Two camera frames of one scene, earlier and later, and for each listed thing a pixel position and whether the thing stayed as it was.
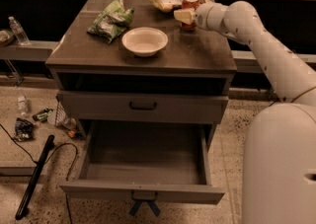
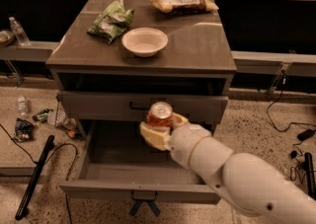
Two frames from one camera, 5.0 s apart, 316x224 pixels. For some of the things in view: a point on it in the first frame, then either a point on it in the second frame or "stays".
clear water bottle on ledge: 19,32 stays
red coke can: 190,2 to 160,113
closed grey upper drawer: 141,108 stays
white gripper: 203,17 to 186,143
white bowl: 144,41 stays
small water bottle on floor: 23,105 stays
